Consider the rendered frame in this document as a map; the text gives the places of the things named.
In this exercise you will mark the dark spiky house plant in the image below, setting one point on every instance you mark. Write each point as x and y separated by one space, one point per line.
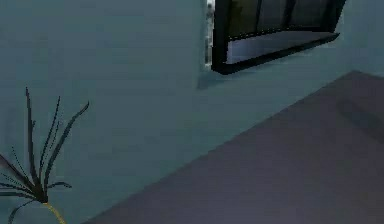
37 190

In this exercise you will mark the black framed window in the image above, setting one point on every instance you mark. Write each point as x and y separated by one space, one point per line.
220 40

